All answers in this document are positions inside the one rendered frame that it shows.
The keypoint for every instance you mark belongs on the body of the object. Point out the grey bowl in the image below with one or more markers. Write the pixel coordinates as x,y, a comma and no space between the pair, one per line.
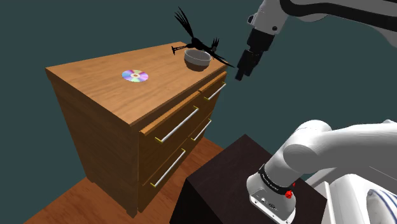
197,60

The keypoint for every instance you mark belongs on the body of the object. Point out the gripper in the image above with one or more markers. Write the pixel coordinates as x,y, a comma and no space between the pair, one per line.
259,42

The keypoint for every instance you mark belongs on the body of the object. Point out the wooden chest of drawers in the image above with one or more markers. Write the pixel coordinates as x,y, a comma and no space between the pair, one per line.
102,93

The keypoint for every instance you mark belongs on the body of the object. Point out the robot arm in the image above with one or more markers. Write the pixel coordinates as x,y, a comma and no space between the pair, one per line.
313,145

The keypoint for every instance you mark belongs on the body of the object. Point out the black bird figure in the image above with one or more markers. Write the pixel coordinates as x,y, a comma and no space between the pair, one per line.
196,42

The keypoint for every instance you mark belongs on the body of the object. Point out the shiny compact disc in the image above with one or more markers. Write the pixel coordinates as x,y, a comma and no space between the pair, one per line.
135,75

